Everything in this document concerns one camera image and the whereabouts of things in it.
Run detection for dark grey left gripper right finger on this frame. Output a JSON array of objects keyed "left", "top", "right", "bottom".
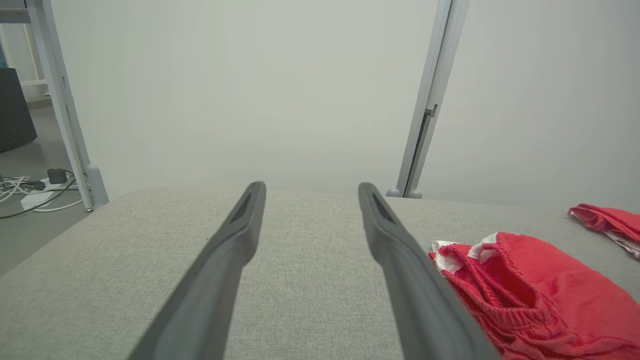
[{"left": 357, "top": 182, "right": 501, "bottom": 360}]

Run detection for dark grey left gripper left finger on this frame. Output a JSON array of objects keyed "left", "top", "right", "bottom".
[{"left": 127, "top": 181, "right": 267, "bottom": 360}]

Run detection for red white printed shorts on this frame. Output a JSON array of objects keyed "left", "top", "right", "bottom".
[{"left": 428, "top": 231, "right": 640, "bottom": 360}]

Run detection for red white t-shirt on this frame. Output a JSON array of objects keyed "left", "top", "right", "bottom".
[{"left": 568, "top": 203, "right": 640, "bottom": 260}]

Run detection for white power strip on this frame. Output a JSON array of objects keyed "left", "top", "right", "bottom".
[{"left": 20, "top": 189, "right": 65, "bottom": 211}]

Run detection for grey wheeled stand leg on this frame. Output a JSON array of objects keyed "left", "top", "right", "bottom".
[{"left": 25, "top": 0, "right": 110, "bottom": 212}]

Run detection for dark grey bin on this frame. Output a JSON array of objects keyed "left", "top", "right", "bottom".
[{"left": 0, "top": 67, "right": 38, "bottom": 153}]

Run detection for white shelf rack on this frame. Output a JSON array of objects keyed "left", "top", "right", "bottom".
[{"left": 0, "top": 0, "right": 50, "bottom": 103}]

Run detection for grey partition joint post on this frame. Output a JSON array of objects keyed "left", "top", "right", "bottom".
[{"left": 386, "top": 0, "right": 470, "bottom": 199}]

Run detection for white cable bundle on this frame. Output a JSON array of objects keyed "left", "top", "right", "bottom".
[{"left": 0, "top": 175, "right": 33, "bottom": 203}]

